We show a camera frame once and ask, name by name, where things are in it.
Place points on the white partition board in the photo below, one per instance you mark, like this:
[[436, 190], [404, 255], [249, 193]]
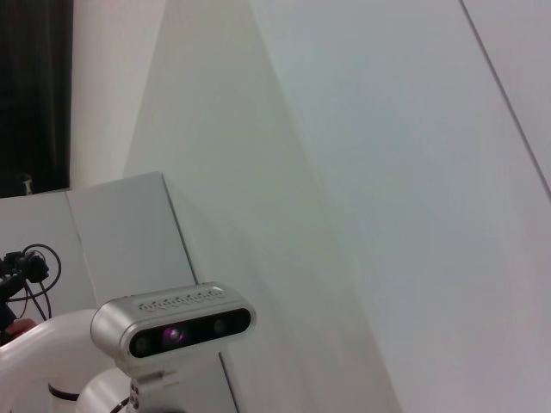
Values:
[[129, 241]]

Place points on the black background curtain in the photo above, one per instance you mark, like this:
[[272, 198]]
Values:
[[34, 86]]

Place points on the silver head depth camera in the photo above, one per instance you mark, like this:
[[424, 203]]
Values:
[[172, 318]]

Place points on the silver camera bracket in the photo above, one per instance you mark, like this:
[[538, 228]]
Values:
[[150, 383]]

